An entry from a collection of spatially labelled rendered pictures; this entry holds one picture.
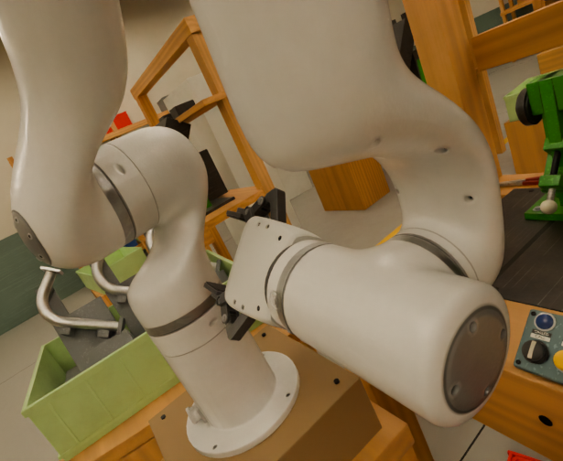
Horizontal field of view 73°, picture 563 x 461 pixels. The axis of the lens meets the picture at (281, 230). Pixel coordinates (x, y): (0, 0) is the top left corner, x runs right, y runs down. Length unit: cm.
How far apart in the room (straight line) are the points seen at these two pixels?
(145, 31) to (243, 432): 764
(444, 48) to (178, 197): 85
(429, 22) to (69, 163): 96
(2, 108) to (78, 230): 681
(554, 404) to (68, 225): 60
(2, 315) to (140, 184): 677
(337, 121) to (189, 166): 35
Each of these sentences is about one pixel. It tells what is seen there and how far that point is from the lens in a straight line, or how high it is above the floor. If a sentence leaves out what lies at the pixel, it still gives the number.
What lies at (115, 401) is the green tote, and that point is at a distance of 111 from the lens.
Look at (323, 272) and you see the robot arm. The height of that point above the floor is 121.
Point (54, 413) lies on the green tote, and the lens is 111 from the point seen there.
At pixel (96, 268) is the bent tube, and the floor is 112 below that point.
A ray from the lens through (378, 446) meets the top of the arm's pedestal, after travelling 63.
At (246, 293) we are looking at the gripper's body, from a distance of 37.
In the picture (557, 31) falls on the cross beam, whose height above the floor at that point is 122.
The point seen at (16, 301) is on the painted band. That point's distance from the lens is 715.
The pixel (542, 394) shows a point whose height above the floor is 88.
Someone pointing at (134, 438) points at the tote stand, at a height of 78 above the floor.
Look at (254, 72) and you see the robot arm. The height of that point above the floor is 134.
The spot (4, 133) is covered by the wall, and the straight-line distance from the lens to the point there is 716.
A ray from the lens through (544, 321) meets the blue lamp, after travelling 59.
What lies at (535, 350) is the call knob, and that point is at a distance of 58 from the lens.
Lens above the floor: 132
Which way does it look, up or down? 17 degrees down
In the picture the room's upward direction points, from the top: 25 degrees counter-clockwise
